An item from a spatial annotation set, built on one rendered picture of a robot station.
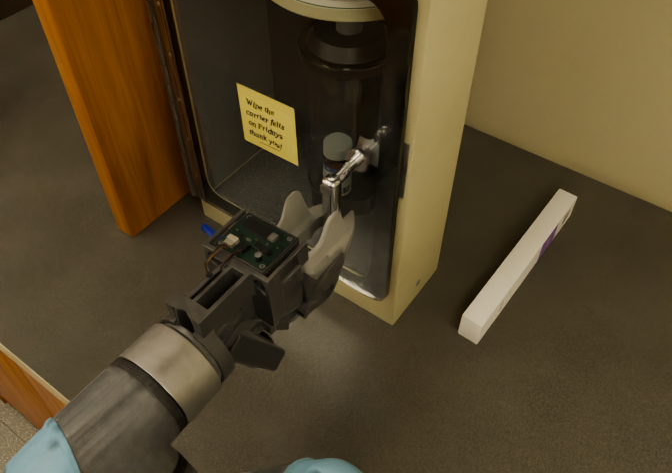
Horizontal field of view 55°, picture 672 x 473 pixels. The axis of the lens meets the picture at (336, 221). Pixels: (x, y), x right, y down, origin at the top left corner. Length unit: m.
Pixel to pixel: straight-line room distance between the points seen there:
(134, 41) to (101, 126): 0.11
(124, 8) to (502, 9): 0.52
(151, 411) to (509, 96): 0.76
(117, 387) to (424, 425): 0.38
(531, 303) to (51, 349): 0.60
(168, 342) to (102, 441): 0.08
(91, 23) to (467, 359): 0.57
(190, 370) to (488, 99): 0.73
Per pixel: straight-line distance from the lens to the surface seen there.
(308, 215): 0.64
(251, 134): 0.72
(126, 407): 0.49
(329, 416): 0.76
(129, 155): 0.87
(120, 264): 0.92
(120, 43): 0.80
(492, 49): 1.04
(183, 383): 0.50
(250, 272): 0.52
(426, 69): 0.55
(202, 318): 0.50
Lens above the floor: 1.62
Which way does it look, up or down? 48 degrees down
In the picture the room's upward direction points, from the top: straight up
